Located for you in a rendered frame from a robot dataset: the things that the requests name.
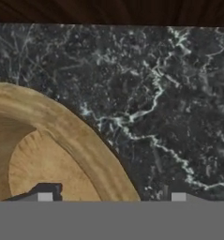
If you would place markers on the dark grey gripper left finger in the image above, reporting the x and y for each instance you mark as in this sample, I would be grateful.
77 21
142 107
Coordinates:
47 190

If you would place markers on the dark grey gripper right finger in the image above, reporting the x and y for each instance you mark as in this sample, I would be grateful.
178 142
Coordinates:
179 197

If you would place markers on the tan wooden bowl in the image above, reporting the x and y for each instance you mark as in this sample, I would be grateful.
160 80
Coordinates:
63 140

